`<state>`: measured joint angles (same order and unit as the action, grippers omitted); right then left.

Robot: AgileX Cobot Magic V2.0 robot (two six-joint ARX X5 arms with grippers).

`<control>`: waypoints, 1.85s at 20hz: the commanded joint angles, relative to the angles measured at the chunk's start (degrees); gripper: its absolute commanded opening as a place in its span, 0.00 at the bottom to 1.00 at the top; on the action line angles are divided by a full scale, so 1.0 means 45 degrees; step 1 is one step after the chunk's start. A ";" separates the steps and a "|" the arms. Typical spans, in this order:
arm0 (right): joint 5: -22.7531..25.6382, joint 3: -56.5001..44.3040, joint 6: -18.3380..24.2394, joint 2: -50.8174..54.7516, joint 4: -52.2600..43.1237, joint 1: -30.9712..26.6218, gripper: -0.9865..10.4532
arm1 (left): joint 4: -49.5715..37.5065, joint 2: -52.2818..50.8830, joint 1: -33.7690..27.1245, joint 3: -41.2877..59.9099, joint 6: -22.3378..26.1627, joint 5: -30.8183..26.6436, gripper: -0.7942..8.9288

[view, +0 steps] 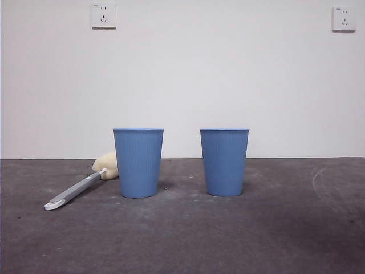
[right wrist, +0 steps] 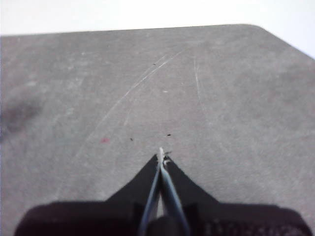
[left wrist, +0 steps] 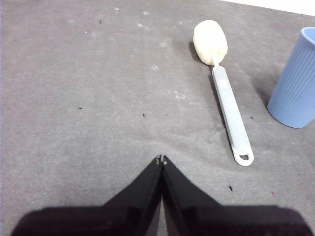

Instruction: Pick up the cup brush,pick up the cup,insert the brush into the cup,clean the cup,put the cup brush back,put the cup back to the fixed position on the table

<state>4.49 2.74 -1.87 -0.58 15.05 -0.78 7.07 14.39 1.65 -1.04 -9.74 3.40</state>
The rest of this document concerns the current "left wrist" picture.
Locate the grey-handled sponge cup brush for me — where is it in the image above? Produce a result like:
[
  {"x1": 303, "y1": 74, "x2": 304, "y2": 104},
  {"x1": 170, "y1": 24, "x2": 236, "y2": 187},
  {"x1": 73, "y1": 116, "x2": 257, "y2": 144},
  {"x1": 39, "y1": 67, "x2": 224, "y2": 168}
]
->
[{"x1": 192, "y1": 19, "x2": 254, "y2": 167}]

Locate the blue ribbed plastic cup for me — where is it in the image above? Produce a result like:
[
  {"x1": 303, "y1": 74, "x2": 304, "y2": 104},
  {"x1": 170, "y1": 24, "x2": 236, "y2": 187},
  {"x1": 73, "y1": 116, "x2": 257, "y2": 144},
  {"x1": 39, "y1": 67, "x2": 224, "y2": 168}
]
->
[{"x1": 267, "y1": 27, "x2": 315, "y2": 129}]

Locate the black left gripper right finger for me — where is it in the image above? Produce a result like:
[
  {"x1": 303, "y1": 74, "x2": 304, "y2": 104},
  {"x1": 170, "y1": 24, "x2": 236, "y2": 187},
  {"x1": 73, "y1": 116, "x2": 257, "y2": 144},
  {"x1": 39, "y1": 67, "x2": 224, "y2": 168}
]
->
[{"x1": 162, "y1": 154, "x2": 315, "y2": 236}]

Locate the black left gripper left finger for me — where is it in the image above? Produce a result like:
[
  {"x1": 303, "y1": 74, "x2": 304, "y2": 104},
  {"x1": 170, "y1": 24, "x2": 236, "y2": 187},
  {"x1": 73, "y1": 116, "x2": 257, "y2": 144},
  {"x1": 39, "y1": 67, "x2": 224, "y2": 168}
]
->
[{"x1": 11, "y1": 154, "x2": 163, "y2": 236}]

